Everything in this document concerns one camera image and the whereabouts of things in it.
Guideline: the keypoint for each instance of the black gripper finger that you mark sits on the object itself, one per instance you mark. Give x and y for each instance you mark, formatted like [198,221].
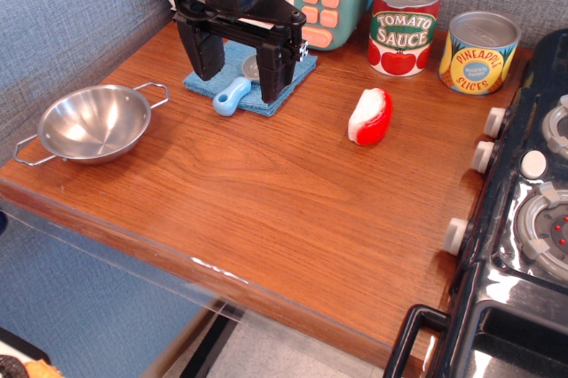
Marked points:
[205,51]
[276,64]

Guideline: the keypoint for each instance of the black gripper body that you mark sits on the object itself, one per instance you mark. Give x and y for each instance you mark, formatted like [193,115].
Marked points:
[235,1]

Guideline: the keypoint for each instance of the blue scoop with grey bowl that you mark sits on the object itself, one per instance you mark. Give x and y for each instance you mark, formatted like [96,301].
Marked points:
[226,101]

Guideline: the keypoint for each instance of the blue folded cloth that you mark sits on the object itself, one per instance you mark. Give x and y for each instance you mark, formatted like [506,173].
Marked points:
[235,53]

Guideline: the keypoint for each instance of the red white toy cheese wedge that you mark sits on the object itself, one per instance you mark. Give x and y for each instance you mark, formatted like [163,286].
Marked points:
[371,117]

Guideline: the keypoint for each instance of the tomato sauce can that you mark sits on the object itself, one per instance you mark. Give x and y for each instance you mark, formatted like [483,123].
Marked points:
[400,35]

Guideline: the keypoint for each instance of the pineapple slices can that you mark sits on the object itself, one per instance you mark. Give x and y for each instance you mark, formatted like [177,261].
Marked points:
[479,50]

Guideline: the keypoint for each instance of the black toy stove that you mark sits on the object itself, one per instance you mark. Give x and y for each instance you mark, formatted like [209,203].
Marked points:
[508,309]

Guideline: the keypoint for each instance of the steel bowl with handles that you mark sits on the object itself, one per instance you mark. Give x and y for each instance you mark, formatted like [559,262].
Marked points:
[97,124]

